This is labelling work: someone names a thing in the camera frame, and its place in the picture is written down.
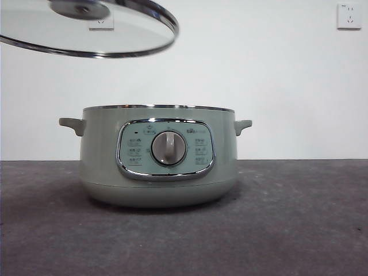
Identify glass lid with green knob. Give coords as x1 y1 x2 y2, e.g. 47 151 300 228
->
0 0 180 59

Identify white wall socket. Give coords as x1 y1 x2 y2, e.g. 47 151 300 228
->
88 16 115 31
336 2 362 30

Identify pale green electric pot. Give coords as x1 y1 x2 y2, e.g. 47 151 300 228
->
58 103 254 209

